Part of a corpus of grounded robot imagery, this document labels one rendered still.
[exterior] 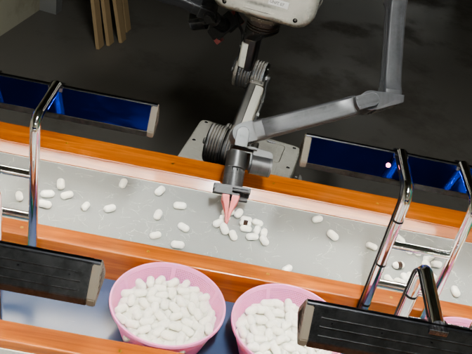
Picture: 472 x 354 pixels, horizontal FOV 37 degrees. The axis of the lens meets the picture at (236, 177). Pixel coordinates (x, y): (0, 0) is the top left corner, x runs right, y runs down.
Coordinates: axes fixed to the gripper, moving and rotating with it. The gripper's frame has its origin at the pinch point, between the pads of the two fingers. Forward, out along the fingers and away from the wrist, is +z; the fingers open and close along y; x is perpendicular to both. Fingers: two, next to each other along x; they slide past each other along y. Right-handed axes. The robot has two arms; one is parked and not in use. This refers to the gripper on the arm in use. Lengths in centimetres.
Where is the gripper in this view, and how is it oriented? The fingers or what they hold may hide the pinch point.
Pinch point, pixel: (226, 220)
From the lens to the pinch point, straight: 192.8
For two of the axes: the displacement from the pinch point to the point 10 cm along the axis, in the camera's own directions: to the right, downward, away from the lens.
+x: -0.7, 2.8, 9.6
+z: -1.5, 9.5, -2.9
